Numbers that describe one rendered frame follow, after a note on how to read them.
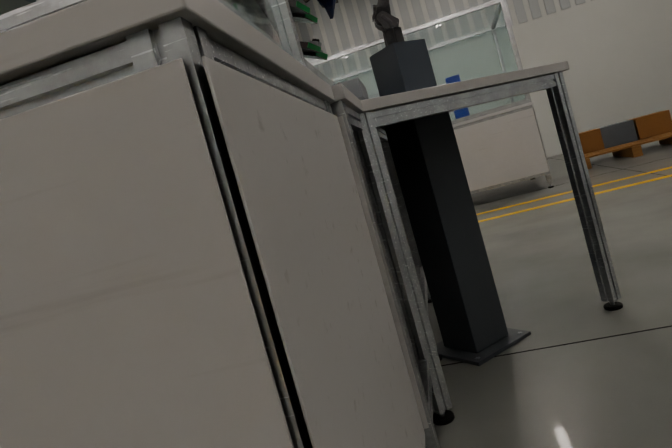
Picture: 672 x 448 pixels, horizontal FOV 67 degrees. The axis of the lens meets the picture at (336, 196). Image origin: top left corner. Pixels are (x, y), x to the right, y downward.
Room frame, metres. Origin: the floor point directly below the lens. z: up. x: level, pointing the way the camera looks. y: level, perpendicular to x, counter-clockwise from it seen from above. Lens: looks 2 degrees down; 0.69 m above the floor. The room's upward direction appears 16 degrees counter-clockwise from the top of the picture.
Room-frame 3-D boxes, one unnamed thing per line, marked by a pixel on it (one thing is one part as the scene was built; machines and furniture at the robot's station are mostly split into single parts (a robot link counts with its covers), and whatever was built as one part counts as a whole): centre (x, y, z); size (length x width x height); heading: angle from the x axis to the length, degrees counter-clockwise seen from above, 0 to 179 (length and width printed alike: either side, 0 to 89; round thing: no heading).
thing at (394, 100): (1.80, -0.31, 0.84); 0.90 x 0.70 x 0.03; 121
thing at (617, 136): (6.17, -3.53, 0.20); 1.20 x 0.80 x 0.41; 76
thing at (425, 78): (1.76, -0.33, 0.96); 0.14 x 0.14 x 0.20; 31
